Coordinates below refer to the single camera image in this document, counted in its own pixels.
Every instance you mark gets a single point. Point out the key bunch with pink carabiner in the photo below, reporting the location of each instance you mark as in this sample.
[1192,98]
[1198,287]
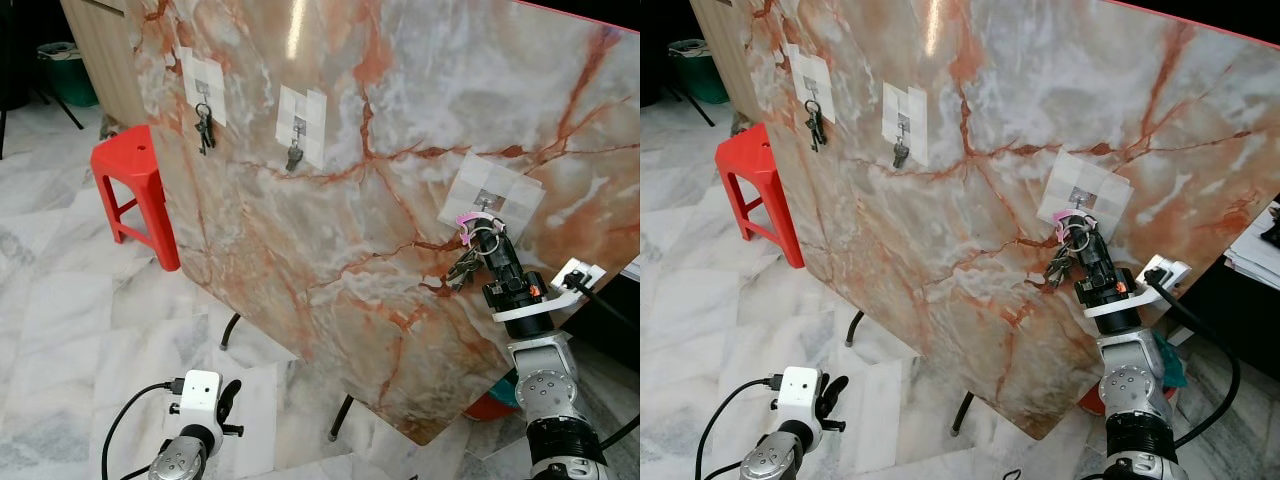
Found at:
[1060,262]
[465,265]

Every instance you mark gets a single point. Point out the metal hook on white tape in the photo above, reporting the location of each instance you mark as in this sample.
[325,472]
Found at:
[1085,190]
[812,88]
[205,85]
[905,125]
[490,190]
[300,125]

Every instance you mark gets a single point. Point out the dark metal board leg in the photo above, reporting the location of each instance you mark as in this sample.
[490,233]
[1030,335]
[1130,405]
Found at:
[965,413]
[342,418]
[230,330]
[855,328]

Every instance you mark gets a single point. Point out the orange marble pattern board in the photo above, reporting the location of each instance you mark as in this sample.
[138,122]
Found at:
[400,250]
[950,250]

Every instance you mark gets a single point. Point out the teal cloth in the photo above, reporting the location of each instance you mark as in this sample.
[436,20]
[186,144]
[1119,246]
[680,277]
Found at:
[505,392]
[1168,360]

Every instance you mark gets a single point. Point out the red plastic basin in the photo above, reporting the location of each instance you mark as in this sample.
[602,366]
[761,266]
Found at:
[490,410]
[1092,400]

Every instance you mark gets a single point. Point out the white paper stack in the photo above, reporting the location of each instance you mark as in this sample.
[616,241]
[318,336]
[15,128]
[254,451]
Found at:
[1255,250]

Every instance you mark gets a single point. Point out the small dark key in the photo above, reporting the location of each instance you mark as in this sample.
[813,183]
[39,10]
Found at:
[901,153]
[294,157]

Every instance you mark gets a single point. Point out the black tripod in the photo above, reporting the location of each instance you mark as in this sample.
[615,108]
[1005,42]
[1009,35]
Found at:
[62,107]
[693,107]

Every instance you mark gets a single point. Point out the red plastic stool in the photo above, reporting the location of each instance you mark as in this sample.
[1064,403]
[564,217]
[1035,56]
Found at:
[125,160]
[750,165]

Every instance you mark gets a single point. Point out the green bin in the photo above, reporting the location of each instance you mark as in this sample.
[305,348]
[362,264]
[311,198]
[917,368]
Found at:
[700,75]
[70,80]

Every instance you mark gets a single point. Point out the light wooden cabinet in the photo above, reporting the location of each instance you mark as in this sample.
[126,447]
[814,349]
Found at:
[100,50]
[715,40]

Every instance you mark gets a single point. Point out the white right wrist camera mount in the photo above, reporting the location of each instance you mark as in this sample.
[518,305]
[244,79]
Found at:
[1165,272]
[575,275]

